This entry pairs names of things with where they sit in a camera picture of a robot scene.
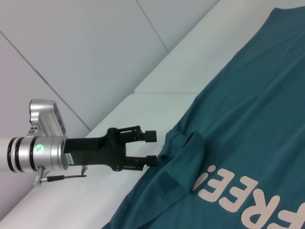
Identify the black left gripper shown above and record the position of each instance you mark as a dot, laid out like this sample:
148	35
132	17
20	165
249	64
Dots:
95	151

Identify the teal FREE print t-shirt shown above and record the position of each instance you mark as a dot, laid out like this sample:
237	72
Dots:
238	107

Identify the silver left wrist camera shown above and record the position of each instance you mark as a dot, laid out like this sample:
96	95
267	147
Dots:
45	119

